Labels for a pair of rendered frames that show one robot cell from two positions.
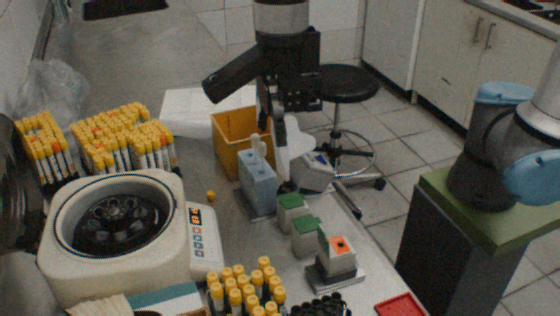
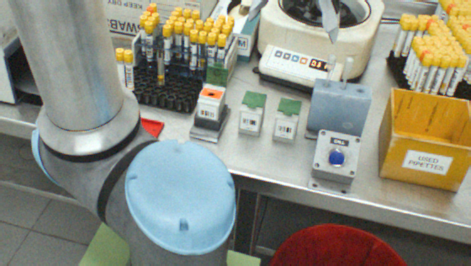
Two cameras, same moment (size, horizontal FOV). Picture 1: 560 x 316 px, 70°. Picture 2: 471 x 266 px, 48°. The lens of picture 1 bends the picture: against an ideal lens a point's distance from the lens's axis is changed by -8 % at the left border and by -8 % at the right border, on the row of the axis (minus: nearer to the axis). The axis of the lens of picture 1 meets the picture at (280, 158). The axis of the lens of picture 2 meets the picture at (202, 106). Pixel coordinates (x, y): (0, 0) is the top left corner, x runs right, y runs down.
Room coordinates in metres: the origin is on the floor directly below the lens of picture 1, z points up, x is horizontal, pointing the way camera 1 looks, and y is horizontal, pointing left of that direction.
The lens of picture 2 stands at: (0.92, -0.71, 1.54)
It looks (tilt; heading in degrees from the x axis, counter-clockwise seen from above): 39 degrees down; 127
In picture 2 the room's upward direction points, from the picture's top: 2 degrees clockwise
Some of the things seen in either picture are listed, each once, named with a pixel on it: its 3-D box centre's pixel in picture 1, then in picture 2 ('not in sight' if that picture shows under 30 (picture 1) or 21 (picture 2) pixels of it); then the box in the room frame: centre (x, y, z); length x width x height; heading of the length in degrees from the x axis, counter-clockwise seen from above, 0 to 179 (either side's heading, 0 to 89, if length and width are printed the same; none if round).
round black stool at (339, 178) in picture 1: (331, 140); not in sight; (1.73, -0.24, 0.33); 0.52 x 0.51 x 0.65; 45
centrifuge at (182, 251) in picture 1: (132, 236); (317, 31); (0.51, 0.25, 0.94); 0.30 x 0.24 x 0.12; 103
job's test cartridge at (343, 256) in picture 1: (336, 258); (211, 106); (0.48, -0.09, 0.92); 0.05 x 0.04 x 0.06; 110
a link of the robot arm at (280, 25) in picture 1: (280, 14); not in sight; (0.58, 0.00, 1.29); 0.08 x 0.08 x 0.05
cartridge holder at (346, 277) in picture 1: (335, 269); (210, 118); (0.48, -0.09, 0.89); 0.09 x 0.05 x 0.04; 110
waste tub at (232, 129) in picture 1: (248, 140); (423, 138); (0.82, 0.07, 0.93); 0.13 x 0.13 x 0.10; 24
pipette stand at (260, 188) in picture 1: (257, 183); (337, 109); (0.66, 0.04, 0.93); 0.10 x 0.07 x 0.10; 24
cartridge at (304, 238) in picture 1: (307, 236); (252, 113); (0.54, -0.05, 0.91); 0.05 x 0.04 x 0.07; 112
